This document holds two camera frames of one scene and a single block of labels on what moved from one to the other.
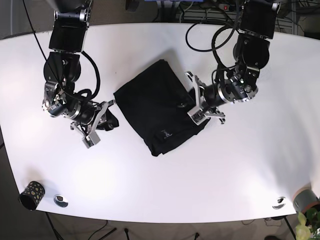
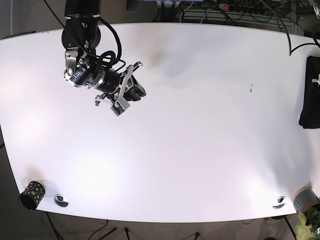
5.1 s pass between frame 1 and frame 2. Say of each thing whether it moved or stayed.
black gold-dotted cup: stayed
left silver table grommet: stayed
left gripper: moved
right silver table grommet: stayed
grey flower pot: stayed
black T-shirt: moved
